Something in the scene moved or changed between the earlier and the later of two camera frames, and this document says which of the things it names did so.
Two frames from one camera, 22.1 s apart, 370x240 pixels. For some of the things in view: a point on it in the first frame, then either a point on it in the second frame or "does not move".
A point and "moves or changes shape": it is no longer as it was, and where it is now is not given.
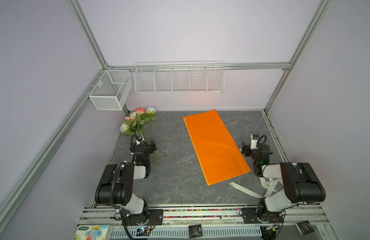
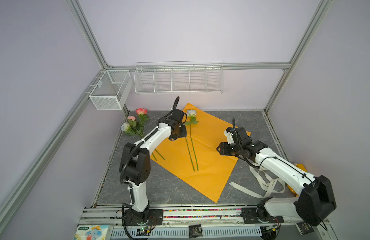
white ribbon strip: [267, 188] does not move
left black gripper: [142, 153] to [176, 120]
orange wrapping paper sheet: [221, 158] moves or changes shape
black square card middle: [195, 231] does not move
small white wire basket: [111, 90] does not move
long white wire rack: [179, 77] does not move
